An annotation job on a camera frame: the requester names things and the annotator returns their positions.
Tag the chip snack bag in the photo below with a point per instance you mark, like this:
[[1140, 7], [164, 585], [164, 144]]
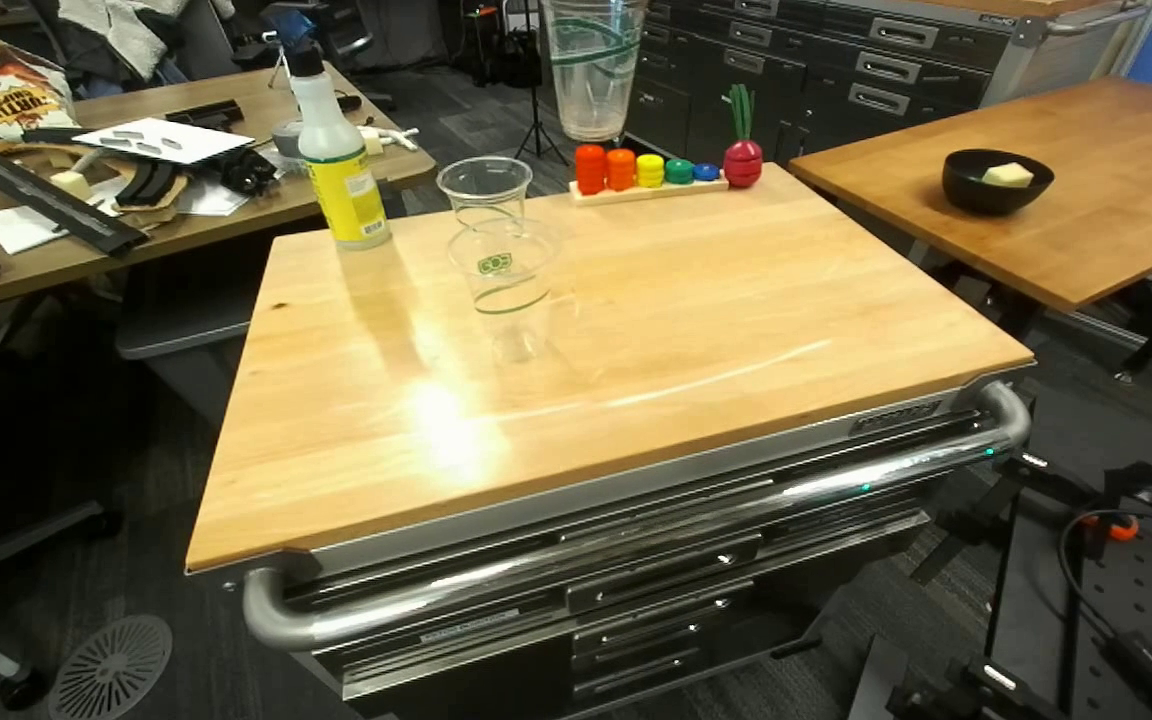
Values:
[[19, 107]]

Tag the grey office chair base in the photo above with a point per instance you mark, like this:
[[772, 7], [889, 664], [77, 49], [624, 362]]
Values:
[[19, 688]]

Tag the black bowl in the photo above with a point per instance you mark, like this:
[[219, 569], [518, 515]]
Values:
[[989, 202]]

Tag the black drawer cabinet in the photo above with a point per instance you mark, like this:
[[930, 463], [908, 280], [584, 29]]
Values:
[[817, 80]]

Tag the thin black tripod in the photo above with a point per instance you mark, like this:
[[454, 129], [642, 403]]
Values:
[[536, 123]]

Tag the yellow liquid spray bottle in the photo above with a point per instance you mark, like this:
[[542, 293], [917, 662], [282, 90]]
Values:
[[340, 187]]

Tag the wooden side table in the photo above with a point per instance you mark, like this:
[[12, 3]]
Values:
[[1136, 202]]

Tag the long black flat bar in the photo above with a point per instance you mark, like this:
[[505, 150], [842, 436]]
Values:
[[51, 202]]

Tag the white note paper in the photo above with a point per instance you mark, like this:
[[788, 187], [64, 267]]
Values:
[[19, 231]]

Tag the white printed paper sheet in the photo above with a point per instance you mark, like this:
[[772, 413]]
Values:
[[159, 136]]

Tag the wooden office desk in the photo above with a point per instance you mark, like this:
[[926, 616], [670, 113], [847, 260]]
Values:
[[401, 157]]

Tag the clear plastic cup green logo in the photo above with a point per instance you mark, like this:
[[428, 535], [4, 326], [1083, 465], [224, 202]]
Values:
[[483, 213], [599, 80], [522, 332]]

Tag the black flat wallet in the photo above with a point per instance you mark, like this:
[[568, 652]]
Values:
[[207, 113]]

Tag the black pouch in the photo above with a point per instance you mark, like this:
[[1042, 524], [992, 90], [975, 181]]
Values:
[[246, 169]]

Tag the white cloth on chair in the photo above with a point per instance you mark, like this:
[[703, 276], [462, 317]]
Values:
[[116, 34]]

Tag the pale wooden toy base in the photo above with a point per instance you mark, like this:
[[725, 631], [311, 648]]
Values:
[[642, 195]]

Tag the red toy radish green leaves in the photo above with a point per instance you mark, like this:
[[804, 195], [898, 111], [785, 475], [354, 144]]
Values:
[[742, 165]]

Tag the black camera stand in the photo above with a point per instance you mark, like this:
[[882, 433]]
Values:
[[1002, 574]]

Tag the yellow butter piece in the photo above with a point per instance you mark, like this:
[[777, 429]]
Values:
[[1004, 175]]

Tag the round grey floor grate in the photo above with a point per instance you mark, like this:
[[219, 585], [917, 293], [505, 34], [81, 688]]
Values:
[[108, 664]]

